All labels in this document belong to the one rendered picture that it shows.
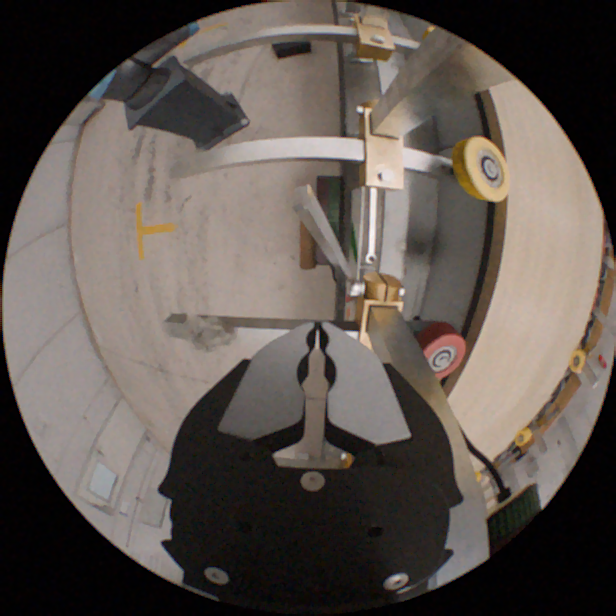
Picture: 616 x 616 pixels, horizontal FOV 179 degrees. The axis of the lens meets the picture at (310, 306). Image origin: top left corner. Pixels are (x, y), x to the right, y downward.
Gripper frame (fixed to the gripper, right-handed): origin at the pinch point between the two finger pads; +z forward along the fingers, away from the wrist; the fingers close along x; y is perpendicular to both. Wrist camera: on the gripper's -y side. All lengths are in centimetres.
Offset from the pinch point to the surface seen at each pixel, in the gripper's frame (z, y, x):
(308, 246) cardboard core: 91, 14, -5
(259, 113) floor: 100, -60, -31
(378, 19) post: 11.4, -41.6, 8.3
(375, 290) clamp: 12.7, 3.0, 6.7
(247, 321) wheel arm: 15.1, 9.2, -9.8
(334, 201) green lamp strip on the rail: 29.2, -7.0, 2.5
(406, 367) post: 1.6, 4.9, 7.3
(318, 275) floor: 99, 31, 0
